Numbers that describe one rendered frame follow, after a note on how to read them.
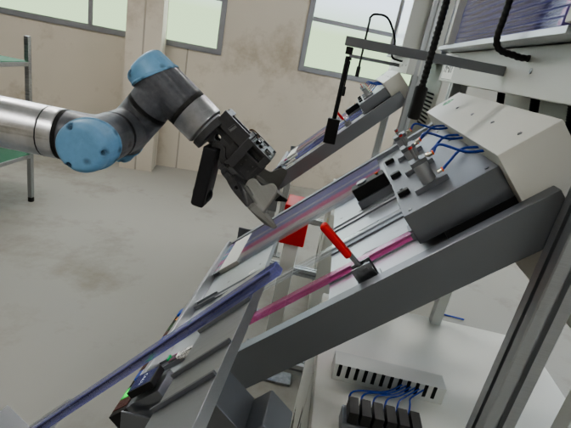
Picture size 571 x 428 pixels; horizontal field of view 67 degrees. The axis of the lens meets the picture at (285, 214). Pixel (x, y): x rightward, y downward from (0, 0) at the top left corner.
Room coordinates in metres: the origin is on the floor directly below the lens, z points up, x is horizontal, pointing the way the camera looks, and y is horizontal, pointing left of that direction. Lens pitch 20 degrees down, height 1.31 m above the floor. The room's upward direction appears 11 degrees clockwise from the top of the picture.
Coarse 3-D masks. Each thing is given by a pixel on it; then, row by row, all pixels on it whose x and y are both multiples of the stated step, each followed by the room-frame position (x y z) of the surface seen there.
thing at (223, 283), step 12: (264, 252) 0.97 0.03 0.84; (240, 264) 0.99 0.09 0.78; (252, 264) 0.94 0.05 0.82; (264, 264) 0.89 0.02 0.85; (228, 276) 0.95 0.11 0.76; (240, 276) 0.90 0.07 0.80; (216, 288) 0.92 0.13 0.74; (228, 288) 0.86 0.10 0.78; (204, 300) 0.87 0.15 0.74; (216, 300) 0.84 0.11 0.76; (192, 336) 0.71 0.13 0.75; (180, 348) 0.68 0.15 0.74; (180, 360) 0.62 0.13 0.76
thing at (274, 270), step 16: (272, 272) 0.38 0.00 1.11; (240, 288) 0.38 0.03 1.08; (256, 288) 0.38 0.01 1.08; (224, 304) 0.38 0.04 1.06; (192, 320) 0.39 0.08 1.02; (208, 320) 0.39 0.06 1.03; (176, 336) 0.39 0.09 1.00; (144, 352) 0.39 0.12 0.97; (160, 352) 0.39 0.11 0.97; (128, 368) 0.39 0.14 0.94; (96, 384) 0.40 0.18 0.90; (112, 384) 0.39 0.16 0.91; (80, 400) 0.40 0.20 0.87; (48, 416) 0.41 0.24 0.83; (64, 416) 0.40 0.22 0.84
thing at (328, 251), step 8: (392, 216) 0.72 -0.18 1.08; (400, 216) 0.72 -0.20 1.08; (376, 224) 0.72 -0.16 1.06; (384, 224) 0.72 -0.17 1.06; (360, 232) 0.73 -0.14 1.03; (368, 232) 0.72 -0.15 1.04; (344, 240) 0.73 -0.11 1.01; (352, 240) 0.72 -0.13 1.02; (328, 248) 0.74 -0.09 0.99; (312, 256) 0.74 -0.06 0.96; (320, 256) 0.73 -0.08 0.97; (304, 264) 0.73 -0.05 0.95; (312, 264) 0.73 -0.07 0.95; (288, 272) 0.73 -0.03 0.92; (296, 272) 0.73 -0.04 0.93; (272, 280) 0.73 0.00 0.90; (280, 280) 0.73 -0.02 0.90; (264, 288) 0.73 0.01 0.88
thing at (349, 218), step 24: (384, 168) 1.08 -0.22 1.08; (336, 216) 0.93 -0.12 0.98; (360, 216) 0.84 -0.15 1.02; (384, 216) 0.77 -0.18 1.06; (360, 240) 0.72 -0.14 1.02; (384, 240) 0.66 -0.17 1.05; (432, 240) 0.58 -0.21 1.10; (336, 264) 0.67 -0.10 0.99; (384, 264) 0.58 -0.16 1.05; (336, 288) 0.59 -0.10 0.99
